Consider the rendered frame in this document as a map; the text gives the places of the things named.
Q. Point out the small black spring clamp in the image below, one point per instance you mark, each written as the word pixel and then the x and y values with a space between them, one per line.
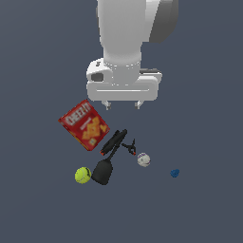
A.
pixel 130 147

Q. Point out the black spatula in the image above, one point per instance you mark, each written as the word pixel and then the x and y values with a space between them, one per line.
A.
pixel 105 164

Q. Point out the black clamp with orange tips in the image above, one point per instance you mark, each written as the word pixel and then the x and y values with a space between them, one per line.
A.
pixel 110 142

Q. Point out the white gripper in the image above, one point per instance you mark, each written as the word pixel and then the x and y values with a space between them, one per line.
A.
pixel 121 84

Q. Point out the yellow tennis ball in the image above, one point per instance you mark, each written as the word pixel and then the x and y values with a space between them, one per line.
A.
pixel 83 175

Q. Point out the small blue object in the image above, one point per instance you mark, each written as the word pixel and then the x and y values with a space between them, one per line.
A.
pixel 174 173

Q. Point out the red Cheez-It cracker box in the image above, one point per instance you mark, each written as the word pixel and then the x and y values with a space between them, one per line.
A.
pixel 84 124

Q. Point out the white purple-marked ball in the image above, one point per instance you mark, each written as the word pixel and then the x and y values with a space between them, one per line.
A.
pixel 143 159

